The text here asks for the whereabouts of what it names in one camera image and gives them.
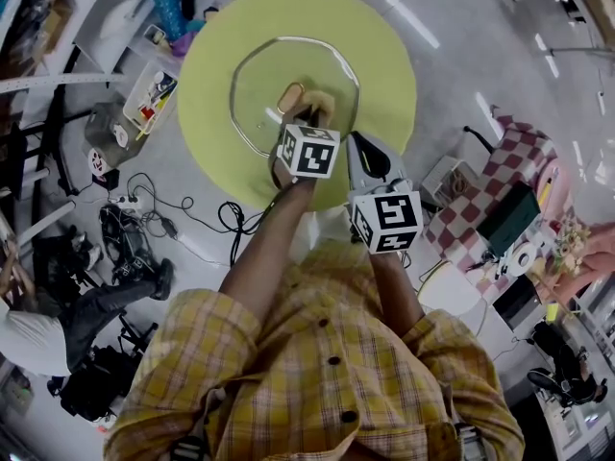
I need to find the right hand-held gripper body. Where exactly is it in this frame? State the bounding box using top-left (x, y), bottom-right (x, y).
top-left (348, 182), bottom-right (424, 255)

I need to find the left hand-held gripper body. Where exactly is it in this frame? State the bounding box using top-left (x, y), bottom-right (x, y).
top-left (276, 121), bottom-right (341, 181)

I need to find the glass lid with wooden handle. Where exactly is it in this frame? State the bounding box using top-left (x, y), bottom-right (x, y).
top-left (229, 36), bottom-right (362, 160)

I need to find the person's right forearm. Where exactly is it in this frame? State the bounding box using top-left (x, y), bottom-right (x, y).
top-left (369, 252), bottom-right (427, 328)

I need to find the person's left forearm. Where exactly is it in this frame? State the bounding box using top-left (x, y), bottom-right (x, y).
top-left (218, 178), bottom-right (318, 326)

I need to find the person's left hand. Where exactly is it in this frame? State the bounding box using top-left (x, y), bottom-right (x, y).
top-left (268, 143), bottom-right (296, 189)

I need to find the round table green tablecloth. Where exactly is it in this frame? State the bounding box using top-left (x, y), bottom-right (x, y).
top-left (176, 0), bottom-right (417, 213)

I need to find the white round stool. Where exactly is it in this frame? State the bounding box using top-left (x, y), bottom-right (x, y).
top-left (416, 261), bottom-right (489, 316)

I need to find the dark green box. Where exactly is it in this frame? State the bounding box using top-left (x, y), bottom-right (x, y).
top-left (476, 180), bottom-right (543, 256)

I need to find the pink white checkered cloth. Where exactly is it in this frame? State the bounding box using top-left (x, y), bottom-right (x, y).
top-left (425, 108), bottom-right (561, 302)

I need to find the white tape roll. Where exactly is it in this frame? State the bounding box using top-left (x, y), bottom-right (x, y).
top-left (508, 242), bottom-right (539, 276)

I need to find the purple bag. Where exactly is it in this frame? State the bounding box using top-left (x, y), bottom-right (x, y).
top-left (170, 31), bottom-right (198, 58)

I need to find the flat black box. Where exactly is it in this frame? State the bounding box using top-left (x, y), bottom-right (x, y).
top-left (493, 274), bottom-right (544, 330)

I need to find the white storage bin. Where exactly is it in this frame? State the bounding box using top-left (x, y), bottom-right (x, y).
top-left (122, 60), bottom-right (179, 133)

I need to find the pink round stool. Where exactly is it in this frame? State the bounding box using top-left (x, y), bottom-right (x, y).
top-left (535, 158), bottom-right (572, 210)

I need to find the small clear plastic box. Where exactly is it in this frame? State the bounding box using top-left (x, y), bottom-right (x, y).
top-left (142, 23), bottom-right (169, 47)

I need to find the person's yellow plaid shirt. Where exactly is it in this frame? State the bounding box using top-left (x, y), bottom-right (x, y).
top-left (103, 240), bottom-right (525, 461)

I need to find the flower bouquet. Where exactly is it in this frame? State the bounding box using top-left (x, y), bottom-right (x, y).
top-left (552, 218), bottom-right (592, 276)

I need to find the clear plastic container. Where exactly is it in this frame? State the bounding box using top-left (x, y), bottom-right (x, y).
top-left (84, 102), bottom-right (145, 167)

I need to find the black equipment bundle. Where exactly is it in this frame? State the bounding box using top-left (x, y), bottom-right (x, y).
top-left (99, 204), bottom-right (160, 282)

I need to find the white round spool red print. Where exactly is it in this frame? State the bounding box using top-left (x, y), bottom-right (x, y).
top-left (87, 146), bottom-right (111, 176)

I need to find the pink cushion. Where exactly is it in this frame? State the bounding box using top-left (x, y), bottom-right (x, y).
top-left (537, 223), bottom-right (615, 306)

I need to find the white shelf rack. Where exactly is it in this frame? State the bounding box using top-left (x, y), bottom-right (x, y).
top-left (0, 0), bottom-right (227, 95)

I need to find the black chair base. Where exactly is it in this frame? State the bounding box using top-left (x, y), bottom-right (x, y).
top-left (117, 314), bottom-right (160, 354)

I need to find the white desk wooden top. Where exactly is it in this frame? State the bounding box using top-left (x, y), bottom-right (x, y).
top-left (508, 0), bottom-right (615, 52)

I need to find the cardboard box with plastic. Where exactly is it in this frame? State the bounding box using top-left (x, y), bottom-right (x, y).
top-left (9, 0), bottom-right (73, 61)

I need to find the white crate with ropes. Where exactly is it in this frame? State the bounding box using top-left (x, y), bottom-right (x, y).
top-left (421, 155), bottom-right (477, 201)

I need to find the black power cable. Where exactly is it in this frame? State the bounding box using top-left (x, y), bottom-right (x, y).
top-left (125, 172), bottom-right (270, 263)

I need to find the grey shoulder strap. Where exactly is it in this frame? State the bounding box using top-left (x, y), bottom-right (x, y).
top-left (172, 386), bottom-right (227, 461)
top-left (454, 420), bottom-right (491, 461)

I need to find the black desk frame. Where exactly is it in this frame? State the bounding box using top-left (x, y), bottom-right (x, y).
top-left (0, 84), bottom-right (92, 196)

